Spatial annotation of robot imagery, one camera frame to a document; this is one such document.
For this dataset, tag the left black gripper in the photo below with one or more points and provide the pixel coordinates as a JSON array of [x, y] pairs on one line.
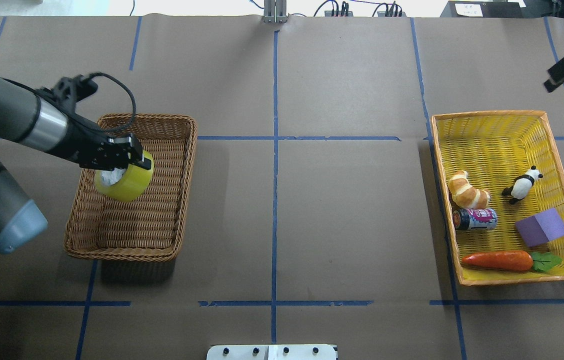
[[83, 141]]

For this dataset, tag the yellow tape roll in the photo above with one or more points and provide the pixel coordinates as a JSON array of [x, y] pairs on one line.
[[125, 185]]

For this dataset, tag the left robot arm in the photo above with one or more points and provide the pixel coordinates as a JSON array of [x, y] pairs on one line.
[[46, 120]]

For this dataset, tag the brown wicker basket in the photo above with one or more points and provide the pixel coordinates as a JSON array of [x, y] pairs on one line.
[[152, 227]]

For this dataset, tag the yellow woven basket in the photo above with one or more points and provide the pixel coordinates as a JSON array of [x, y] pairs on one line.
[[495, 147]]

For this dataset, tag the toy panda figure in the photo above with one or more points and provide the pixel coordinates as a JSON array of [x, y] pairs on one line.
[[522, 185]]

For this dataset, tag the black box device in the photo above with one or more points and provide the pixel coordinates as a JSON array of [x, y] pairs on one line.
[[482, 9]]

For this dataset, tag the toy croissant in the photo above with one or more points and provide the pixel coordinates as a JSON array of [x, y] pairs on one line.
[[465, 195]]

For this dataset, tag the purple foam cube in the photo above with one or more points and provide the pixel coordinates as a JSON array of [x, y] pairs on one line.
[[541, 228]]

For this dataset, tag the small drink can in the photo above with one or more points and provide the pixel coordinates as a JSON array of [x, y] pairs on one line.
[[474, 219]]

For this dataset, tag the orange toy carrot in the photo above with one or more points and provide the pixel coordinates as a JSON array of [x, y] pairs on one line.
[[513, 260]]

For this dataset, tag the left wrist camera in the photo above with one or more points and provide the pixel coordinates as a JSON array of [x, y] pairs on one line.
[[67, 92]]

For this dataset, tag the aluminium frame post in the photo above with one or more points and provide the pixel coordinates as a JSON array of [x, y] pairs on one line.
[[275, 11]]

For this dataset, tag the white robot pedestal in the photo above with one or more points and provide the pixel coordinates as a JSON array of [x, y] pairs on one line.
[[312, 351]]

